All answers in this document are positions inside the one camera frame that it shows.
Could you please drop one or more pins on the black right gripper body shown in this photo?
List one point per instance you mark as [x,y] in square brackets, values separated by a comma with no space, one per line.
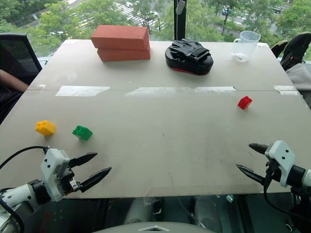
[271,170]

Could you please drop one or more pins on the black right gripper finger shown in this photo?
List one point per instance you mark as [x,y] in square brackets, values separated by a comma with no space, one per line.
[250,173]
[258,147]

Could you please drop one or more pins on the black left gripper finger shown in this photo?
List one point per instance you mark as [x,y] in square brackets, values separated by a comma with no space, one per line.
[97,177]
[83,158]

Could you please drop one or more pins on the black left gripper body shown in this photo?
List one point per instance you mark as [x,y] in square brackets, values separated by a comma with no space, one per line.
[68,180]

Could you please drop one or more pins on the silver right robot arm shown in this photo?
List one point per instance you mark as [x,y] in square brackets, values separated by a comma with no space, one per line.
[301,176]

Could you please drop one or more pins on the person's bare forearm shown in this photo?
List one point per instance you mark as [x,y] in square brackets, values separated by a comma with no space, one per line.
[11,81]

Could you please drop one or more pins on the green toy brick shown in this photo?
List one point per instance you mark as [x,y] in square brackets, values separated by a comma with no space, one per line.
[82,132]

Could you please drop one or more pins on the red toy brick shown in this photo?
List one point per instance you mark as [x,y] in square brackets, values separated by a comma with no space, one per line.
[244,102]

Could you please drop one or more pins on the yellow toy brick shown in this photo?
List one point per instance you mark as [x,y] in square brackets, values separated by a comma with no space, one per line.
[45,127]

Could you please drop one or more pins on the silver robot torso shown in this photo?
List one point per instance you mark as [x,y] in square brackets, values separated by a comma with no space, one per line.
[155,227]

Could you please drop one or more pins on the black chair with clothes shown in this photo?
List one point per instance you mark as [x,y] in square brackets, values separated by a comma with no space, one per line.
[295,52]

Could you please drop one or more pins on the clear plastic measuring cup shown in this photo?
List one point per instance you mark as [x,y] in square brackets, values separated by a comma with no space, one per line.
[244,46]

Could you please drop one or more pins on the black boxing pad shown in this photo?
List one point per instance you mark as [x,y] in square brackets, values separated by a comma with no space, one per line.
[189,63]

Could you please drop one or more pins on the black crumpled glove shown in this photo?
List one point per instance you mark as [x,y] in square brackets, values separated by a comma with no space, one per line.
[189,49]

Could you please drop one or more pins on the black mesh office chair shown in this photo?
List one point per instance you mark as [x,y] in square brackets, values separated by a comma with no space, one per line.
[17,57]

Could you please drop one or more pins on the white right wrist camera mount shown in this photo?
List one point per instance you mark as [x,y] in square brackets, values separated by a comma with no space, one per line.
[281,157]

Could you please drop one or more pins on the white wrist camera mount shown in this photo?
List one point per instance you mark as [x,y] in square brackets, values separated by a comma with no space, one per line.
[53,167]
[281,157]

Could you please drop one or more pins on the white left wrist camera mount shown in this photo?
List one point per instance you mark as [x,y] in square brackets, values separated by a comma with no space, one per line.
[53,167]

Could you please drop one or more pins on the black window frame post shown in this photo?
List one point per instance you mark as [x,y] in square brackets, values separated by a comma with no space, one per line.
[179,20]

